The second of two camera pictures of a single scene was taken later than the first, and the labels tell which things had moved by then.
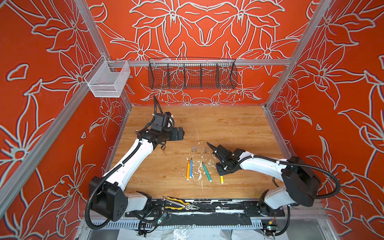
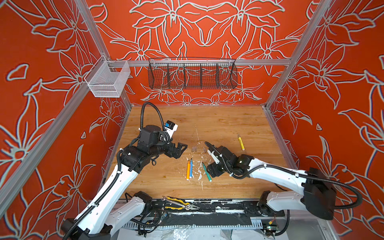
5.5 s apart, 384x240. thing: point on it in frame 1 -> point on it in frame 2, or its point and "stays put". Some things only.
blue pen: [191, 168] stays put
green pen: [206, 172] stays put
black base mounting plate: [210, 208] stays put
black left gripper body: [171, 134] -> [168, 148]
